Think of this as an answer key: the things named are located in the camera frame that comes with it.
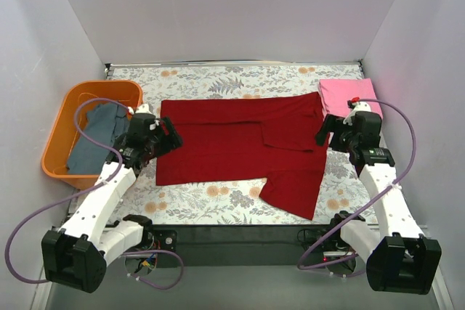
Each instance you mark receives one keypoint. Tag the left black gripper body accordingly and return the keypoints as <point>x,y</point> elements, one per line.
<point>162,136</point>

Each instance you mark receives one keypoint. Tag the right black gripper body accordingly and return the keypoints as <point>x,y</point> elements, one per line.
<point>334,133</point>

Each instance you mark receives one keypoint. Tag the red t shirt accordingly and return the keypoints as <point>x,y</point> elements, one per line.
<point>242,139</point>

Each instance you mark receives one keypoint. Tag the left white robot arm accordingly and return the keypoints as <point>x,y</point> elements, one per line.
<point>101,200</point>

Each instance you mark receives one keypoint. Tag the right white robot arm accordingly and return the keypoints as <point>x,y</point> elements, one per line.
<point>399,258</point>

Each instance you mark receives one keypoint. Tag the grey blue t shirt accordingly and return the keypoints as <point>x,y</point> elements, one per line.
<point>105,123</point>

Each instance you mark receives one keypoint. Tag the folded pink t shirt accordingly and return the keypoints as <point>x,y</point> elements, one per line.
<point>335,94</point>

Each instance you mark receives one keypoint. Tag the floral table cloth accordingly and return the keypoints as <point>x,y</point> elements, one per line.
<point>236,202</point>

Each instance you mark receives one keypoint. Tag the orange plastic tub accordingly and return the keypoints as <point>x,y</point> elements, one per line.
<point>64,135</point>

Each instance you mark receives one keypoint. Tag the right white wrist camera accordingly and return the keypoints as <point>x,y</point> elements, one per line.
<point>355,105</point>

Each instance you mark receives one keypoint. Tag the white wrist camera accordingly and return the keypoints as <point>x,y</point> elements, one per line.
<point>355,105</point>
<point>144,108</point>

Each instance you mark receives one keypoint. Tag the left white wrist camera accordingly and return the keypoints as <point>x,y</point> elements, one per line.
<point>144,108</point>

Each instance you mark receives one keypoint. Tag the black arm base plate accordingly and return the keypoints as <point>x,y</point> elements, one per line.
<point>226,245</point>

